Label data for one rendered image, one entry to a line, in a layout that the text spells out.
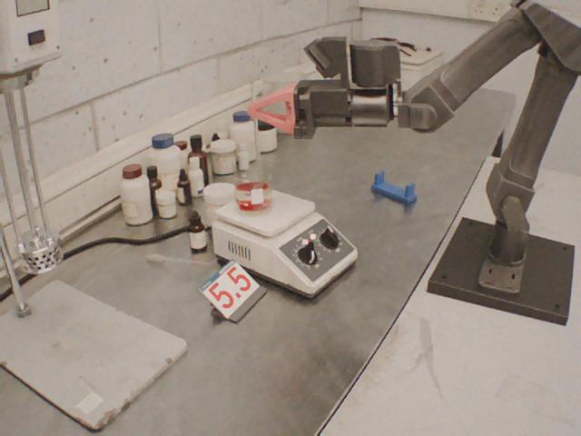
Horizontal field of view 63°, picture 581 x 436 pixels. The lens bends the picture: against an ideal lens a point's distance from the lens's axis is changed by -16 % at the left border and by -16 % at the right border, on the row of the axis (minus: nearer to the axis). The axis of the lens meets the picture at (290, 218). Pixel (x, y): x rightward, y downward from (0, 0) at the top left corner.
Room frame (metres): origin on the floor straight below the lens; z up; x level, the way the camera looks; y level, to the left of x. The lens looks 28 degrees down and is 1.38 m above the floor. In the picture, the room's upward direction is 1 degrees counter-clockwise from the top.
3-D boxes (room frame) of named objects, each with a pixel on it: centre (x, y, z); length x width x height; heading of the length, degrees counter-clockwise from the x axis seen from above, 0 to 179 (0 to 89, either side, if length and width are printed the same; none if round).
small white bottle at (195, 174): (1.04, 0.19, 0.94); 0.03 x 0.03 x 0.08
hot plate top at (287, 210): (0.79, 0.04, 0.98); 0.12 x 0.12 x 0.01; 52
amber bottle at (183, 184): (1.00, 0.21, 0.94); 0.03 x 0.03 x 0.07
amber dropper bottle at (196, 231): (0.82, 0.16, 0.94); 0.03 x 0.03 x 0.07
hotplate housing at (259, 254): (0.78, 0.02, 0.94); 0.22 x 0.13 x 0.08; 52
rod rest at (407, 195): (1.02, -0.21, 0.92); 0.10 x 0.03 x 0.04; 43
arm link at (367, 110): (0.76, -0.12, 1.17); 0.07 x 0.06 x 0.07; 80
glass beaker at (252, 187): (0.79, 0.06, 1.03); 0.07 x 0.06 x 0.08; 57
